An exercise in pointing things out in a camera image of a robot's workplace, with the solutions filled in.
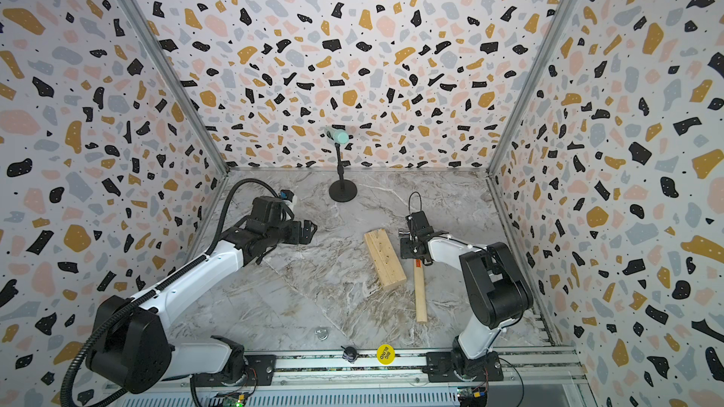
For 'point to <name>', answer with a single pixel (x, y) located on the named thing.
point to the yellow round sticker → (386, 354)
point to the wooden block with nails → (385, 259)
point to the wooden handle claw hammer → (420, 301)
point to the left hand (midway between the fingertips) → (307, 224)
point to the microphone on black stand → (341, 190)
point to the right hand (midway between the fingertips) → (415, 248)
